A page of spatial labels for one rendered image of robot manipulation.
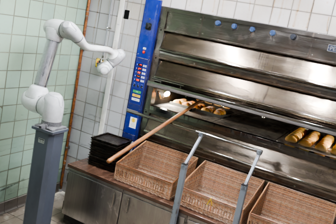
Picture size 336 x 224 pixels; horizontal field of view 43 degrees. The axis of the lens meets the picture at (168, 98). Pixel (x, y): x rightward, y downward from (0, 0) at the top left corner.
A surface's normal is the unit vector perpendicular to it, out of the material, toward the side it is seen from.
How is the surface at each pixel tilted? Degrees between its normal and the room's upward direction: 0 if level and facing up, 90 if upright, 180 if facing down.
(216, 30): 90
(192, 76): 71
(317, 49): 92
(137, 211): 90
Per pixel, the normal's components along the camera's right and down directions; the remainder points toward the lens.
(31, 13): 0.87, 0.24
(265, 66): -0.37, -0.27
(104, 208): -0.46, 0.06
